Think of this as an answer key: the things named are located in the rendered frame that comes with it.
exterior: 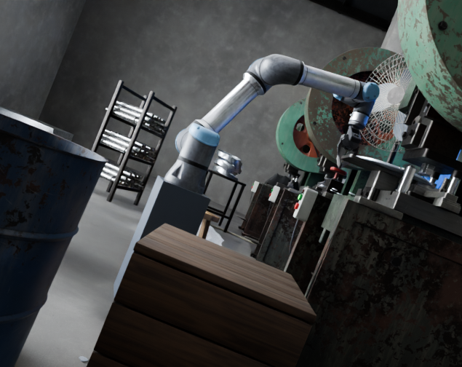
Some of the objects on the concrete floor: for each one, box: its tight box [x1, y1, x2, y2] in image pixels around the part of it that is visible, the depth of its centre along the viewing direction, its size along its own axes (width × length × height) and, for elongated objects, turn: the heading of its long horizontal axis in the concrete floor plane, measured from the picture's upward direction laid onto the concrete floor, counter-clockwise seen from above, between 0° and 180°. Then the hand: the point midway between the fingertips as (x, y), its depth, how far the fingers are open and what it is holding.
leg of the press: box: [295, 196, 462, 367], centre depth 127 cm, size 92×12×90 cm, turn 1°
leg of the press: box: [284, 192, 334, 295], centre depth 181 cm, size 92×12×90 cm, turn 1°
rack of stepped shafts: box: [91, 80, 178, 205], centre depth 366 cm, size 43×46×95 cm
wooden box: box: [87, 223, 316, 367], centre depth 106 cm, size 40×38×35 cm
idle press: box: [236, 98, 350, 241], centre depth 503 cm, size 153×99×174 cm, turn 4°
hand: (340, 165), depth 187 cm, fingers closed
